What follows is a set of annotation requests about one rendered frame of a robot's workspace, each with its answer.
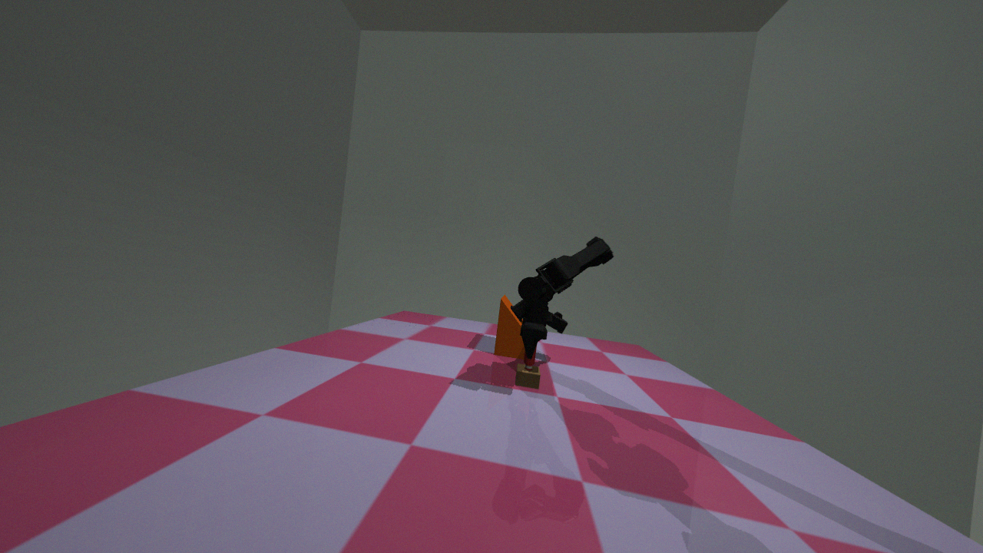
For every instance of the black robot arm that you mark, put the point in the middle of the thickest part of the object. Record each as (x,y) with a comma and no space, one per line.
(557,278)

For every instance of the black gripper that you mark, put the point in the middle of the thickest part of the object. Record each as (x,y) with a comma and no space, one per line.
(531,329)

